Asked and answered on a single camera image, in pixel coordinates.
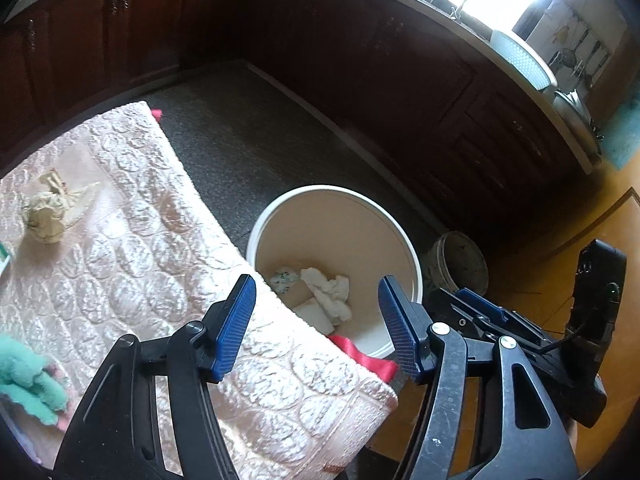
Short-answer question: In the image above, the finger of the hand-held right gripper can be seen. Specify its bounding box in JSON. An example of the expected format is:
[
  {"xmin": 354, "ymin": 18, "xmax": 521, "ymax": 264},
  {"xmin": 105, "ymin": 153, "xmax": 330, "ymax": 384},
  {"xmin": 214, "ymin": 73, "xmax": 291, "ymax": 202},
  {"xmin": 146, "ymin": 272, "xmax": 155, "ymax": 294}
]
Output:
[
  {"xmin": 456, "ymin": 287, "xmax": 546, "ymax": 348},
  {"xmin": 425, "ymin": 287, "xmax": 473, "ymax": 343}
]

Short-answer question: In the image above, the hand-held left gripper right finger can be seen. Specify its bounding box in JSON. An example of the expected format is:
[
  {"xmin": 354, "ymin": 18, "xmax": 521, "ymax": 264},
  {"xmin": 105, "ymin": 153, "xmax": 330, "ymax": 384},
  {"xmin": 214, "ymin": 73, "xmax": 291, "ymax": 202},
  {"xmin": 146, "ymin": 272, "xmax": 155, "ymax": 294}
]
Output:
[{"xmin": 377, "ymin": 275, "xmax": 581, "ymax": 480}]

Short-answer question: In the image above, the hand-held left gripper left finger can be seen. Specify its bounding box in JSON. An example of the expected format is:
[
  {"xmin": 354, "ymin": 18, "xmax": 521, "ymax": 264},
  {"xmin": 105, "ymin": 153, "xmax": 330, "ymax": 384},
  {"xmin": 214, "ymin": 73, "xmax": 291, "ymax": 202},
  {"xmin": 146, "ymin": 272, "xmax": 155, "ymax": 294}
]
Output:
[{"xmin": 52, "ymin": 274, "xmax": 257, "ymax": 480}]

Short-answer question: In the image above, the white plastic bucket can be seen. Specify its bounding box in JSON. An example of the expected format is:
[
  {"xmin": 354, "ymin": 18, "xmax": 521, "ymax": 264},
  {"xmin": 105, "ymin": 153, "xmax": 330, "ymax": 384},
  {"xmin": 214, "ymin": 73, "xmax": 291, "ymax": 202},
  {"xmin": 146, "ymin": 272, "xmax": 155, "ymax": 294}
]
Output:
[{"xmin": 246, "ymin": 185, "xmax": 426, "ymax": 361}]

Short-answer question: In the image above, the round dirty tub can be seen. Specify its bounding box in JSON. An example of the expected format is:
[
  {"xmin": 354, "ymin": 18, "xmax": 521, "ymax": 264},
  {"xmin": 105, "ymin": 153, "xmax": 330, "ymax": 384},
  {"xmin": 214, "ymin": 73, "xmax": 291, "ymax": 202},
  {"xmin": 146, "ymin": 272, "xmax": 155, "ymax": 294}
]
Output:
[{"xmin": 431, "ymin": 231, "xmax": 490, "ymax": 296}]

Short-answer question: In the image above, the blue white crumpled packet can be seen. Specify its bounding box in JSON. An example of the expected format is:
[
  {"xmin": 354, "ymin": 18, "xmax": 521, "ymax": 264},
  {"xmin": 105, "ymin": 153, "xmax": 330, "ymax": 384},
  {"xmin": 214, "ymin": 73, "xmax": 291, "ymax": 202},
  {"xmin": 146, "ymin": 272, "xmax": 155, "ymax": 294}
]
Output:
[{"xmin": 270, "ymin": 266, "xmax": 302, "ymax": 293}]

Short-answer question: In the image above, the flat white paper piece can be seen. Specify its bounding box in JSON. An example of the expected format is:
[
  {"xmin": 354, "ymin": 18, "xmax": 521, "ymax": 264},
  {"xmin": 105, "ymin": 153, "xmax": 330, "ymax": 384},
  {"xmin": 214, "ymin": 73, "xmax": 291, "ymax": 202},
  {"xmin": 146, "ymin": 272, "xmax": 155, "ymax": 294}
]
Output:
[{"xmin": 292, "ymin": 285, "xmax": 336, "ymax": 336}]

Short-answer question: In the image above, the crumpled white paper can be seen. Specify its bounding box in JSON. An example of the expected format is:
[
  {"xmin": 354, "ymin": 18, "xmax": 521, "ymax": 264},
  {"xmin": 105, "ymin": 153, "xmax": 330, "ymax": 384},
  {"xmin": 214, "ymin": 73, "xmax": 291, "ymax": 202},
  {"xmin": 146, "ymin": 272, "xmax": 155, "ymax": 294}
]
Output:
[{"xmin": 300, "ymin": 267, "xmax": 353, "ymax": 326}]

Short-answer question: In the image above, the pink quilted tablecloth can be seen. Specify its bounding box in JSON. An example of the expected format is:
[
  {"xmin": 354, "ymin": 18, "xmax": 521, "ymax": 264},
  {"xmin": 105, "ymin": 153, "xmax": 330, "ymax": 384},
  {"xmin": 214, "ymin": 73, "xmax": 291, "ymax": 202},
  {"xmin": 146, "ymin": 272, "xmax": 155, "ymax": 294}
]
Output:
[{"xmin": 0, "ymin": 101, "xmax": 399, "ymax": 478}]

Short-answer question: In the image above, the teal cloth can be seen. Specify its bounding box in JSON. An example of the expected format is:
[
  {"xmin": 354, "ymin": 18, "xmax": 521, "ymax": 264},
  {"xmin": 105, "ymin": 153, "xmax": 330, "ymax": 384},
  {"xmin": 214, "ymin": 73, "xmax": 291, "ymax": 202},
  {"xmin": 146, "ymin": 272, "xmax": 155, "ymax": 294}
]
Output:
[{"xmin": 600, "ymin": 105, "xmax": 640, "ymax": 171}]

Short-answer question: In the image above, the metal pot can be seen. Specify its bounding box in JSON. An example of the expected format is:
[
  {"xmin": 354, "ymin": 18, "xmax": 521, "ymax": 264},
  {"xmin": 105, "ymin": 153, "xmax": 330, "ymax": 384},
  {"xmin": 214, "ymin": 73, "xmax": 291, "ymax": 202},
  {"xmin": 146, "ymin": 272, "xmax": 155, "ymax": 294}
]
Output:
[{"xmin": 552, "ymin": 89, "xmax": 601, "ymax": 136}]

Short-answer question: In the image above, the green fluffy cloth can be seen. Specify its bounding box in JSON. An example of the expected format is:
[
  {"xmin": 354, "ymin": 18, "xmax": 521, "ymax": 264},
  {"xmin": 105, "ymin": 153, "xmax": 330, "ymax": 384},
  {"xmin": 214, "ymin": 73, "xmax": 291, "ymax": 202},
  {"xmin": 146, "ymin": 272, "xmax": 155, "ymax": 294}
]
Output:
[{"xmin": 0, "ymin": 335, "xmax": 71, "ymax": 423}]

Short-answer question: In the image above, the crumpled beige paper ball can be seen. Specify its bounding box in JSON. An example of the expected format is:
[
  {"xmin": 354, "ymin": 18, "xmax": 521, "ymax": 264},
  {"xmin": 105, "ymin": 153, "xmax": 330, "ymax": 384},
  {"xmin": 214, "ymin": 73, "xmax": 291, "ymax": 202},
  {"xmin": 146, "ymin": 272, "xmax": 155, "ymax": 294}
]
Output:
[{"xmin": 20, "ymin": 191, "xmax": 68, "ymax": 246}]

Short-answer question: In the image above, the hanging utensil rack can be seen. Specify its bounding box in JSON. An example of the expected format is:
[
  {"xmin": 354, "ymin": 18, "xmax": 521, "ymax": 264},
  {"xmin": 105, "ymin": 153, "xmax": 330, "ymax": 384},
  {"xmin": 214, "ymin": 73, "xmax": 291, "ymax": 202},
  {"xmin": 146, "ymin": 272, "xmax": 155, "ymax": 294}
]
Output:
[{"xmin": 550, "ymin": 25, "xmax": 613, "ymax": 91}]

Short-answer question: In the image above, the dark wooden kitchen cabinet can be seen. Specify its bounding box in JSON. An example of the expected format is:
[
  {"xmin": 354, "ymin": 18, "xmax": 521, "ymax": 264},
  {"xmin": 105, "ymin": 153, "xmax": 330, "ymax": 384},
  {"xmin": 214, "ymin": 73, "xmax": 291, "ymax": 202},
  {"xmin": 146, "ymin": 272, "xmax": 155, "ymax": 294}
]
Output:
[{"xmin": 192, "ymin": 0, "xmax": 601, "ymax": 271}]

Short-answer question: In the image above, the white perforated basket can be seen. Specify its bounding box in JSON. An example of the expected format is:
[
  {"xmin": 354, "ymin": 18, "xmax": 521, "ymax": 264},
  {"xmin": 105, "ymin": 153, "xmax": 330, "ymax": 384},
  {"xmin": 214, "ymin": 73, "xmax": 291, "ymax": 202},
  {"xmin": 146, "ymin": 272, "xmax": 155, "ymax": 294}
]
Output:
[{"xmin": 490, "ymin": 29, "xmax": 558, "ymax": 92}]

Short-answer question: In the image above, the reddish wooden kitchen cabinet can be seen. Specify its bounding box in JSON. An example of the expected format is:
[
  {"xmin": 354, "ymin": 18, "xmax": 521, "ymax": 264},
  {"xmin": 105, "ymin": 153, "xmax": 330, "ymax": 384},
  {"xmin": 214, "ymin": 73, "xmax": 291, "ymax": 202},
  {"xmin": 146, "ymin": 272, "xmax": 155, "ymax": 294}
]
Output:
[{"xmin": 0, "ymin": 0, "xmax": 251, "ymax": 161}]

